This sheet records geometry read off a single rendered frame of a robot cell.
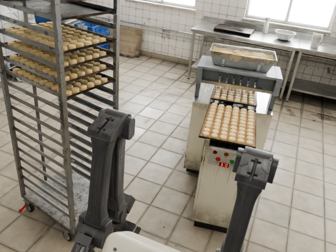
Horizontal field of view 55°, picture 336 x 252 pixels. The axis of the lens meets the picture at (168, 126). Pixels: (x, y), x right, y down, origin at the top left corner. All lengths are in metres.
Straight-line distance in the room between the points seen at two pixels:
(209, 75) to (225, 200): 1.09
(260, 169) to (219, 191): 1.76
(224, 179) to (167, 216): 0.70
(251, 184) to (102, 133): 0.42
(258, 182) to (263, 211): 2.41
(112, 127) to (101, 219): 0.31
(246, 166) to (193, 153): 2.43
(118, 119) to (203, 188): 1.72
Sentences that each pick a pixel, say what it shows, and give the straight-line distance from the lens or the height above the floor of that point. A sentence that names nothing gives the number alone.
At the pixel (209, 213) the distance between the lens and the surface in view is 2.76.
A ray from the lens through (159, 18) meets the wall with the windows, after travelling 6.60.
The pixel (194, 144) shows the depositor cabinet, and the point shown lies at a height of 0.39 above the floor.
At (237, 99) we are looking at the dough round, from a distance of 2.97.
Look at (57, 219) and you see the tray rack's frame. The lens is 2.75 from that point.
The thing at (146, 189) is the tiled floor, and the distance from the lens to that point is 3.20.
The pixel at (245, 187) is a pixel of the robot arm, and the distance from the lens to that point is 0.84.
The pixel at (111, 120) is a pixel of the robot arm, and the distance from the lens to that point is 0.97.
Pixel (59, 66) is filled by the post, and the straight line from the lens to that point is 1.92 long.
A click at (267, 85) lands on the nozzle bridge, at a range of 2.98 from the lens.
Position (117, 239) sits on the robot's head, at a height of 1.39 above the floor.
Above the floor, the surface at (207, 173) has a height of 0.59.
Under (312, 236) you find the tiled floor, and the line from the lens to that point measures 3.20.
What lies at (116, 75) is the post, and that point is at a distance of 2.26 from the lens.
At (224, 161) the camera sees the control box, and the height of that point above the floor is 0.75.
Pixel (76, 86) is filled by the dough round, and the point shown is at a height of 1.23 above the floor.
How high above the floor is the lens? 2.08
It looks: 29 degrees down
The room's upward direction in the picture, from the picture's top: 6 degrees clockwise
